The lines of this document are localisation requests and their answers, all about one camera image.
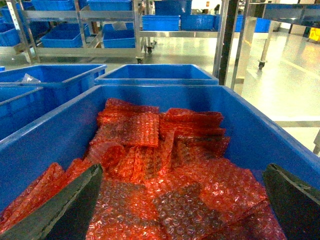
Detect yellow mop bucket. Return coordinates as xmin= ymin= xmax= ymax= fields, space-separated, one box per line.
xmin=308 ymin=27 xmax=320 ymax=42

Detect red bubble wrap bags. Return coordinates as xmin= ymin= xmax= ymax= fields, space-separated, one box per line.
xmin=0 ymin=98 xmax=285 ymax=240

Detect stainless steel table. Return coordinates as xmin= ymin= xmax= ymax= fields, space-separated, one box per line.
xmin=230 ymin=0 xmax=320 ymax=94

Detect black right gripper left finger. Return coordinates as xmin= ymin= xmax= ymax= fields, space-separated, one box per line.
xmin=0 ymin=164 xmax=103 ymax=240

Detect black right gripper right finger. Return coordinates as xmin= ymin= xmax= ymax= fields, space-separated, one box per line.
xmin=262 ymin=163 xmax=320 ymax=240

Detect blue bin with bubble wrap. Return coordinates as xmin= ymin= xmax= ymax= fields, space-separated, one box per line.
xmin=0 ymin=84 xmax=320 ymax=240

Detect blue plastic bin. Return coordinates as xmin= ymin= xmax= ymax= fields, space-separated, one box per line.
xmin=0 ymin=64 xmax=107 ymax=112
xmin=0 ymin=86 xmax=46 ymax=139
xmin=95 ymin=64 xmax=219 ymax=86

